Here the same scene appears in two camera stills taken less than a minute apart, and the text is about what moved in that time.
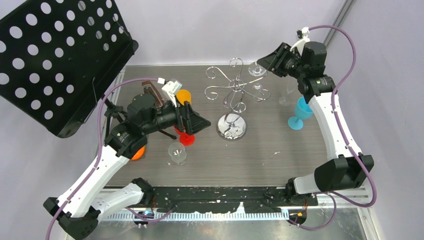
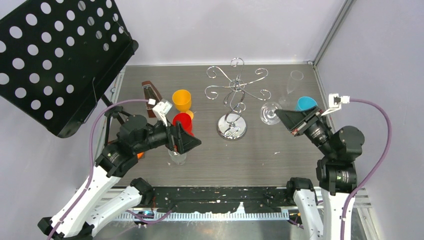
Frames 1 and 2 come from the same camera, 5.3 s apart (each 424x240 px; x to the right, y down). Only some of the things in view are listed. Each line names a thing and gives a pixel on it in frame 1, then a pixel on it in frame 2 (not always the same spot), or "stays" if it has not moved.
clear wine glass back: x=257 y=72 → x=267 y=114
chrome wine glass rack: x=232 y=126 stays
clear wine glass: x=285 y=100 stays
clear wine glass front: x=177 y=153 stays
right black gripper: x=274 y=61 → x=293 y=120
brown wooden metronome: x=149 y=89 stays
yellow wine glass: x=183 y=95 stays
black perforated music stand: x=57 y=57 stays
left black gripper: x=187 y=119 → x=178 y=139
